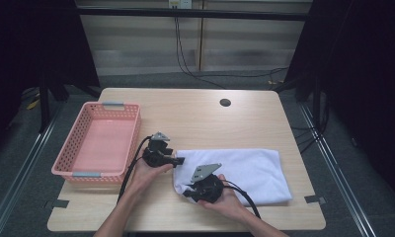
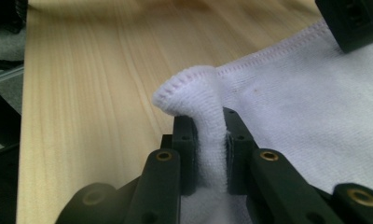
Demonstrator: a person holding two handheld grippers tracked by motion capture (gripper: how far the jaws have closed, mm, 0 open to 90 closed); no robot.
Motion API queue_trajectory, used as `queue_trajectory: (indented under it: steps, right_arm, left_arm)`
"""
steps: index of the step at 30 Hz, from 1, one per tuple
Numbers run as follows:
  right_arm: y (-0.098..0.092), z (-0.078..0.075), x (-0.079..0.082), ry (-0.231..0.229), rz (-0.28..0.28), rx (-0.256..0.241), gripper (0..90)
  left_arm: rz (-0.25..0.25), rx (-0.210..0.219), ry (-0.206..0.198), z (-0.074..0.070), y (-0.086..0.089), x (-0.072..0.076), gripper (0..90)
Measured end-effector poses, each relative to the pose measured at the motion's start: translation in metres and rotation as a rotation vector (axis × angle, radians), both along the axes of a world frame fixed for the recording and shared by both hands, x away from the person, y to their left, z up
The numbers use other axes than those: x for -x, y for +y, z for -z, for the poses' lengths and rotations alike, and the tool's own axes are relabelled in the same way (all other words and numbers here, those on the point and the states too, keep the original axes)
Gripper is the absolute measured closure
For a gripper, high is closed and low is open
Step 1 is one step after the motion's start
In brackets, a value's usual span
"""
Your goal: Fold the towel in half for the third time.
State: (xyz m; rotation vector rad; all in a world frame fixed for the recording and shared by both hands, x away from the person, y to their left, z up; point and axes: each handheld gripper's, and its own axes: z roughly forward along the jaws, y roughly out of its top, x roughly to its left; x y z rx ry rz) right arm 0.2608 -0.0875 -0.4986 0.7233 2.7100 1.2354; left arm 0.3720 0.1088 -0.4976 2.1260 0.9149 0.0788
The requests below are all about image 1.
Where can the person's right hand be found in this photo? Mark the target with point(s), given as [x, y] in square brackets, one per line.
[228, 204]

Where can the black horizontal bar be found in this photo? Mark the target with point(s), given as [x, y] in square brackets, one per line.
[192, 14]

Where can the grey tape piece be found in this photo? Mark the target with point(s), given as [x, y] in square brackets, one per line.
[315, 199]
[56, 203]

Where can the small yellow object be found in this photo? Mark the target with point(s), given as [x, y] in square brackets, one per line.
[33, 105]

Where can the metal floor rail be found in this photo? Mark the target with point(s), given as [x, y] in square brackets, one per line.
[337, 171]
[21, 174]

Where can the person's left hand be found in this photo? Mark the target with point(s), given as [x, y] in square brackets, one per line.
[146, 179]

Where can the dark curtain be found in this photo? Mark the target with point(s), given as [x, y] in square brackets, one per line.
[363, 82]
[31, 42]

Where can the pink perforated plastic basket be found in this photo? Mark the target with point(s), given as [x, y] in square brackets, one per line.
[103, 144]

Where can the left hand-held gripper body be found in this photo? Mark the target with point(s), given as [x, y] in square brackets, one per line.
[154, 156]

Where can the black metal stand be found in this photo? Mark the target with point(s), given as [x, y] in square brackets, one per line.
[44, 105]

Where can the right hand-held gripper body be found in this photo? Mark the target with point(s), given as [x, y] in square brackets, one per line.
[208, 189]

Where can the white printed shirt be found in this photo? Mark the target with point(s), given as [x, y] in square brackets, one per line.
[251, 174]

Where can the white wall socket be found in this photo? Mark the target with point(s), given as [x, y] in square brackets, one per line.
[180, 3]

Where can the dark round table grommet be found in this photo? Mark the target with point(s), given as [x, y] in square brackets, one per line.
[225, 102]

